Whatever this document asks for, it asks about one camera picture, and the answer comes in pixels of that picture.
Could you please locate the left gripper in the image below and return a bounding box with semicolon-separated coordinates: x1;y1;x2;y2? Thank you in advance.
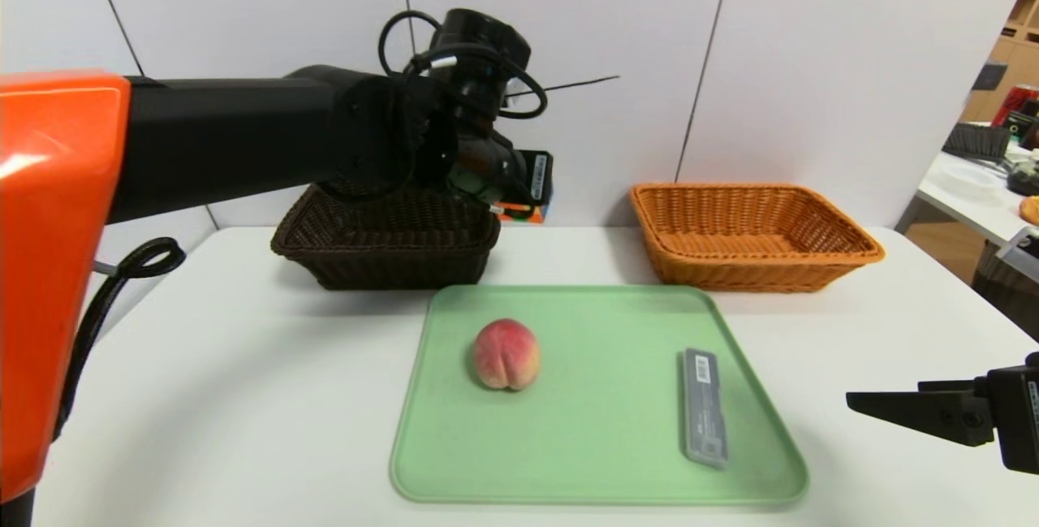
512;149;554;207

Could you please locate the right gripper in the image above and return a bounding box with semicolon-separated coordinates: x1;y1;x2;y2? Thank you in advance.
845;352;1039;475

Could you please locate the colourful puzzle cube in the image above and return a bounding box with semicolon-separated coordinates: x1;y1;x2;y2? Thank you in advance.
495;201;545;224

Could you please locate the pink peach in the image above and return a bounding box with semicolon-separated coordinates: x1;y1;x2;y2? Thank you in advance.
474;318;541;391

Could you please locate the grey pen case with barcode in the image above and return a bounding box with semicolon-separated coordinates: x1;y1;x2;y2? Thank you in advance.
679;348;729;469

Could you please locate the dark brown wicker basket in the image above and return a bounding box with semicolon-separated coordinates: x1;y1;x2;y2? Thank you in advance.
270;182;502;291

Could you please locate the orange wicker basket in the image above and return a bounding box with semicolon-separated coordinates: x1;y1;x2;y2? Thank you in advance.
630;184;885;293

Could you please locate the small dark wicker basket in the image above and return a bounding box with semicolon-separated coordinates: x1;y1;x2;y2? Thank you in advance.
942;123;1010;162

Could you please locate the dark table base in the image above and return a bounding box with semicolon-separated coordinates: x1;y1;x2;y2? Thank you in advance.
972;243;1039;341

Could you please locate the white side table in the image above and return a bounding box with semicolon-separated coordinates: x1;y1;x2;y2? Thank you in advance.
915;149;1039;252

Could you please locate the white plate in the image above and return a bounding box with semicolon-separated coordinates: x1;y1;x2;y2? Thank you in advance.
933;166;995;195

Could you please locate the black bowl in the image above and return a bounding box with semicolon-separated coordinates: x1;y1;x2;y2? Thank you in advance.
1005;162;1039;197

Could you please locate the green plastic tray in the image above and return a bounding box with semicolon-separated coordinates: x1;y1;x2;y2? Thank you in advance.
390;284;810;505

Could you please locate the red can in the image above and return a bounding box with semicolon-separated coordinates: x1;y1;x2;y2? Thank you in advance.
992;84;1038;128

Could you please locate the wooden shelf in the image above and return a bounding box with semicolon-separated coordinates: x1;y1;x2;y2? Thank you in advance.
958;0;1039;126

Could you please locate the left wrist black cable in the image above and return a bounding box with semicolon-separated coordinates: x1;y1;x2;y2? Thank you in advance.
378;10;549;119

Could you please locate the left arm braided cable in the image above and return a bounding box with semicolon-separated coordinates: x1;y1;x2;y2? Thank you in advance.
53;237;188;438

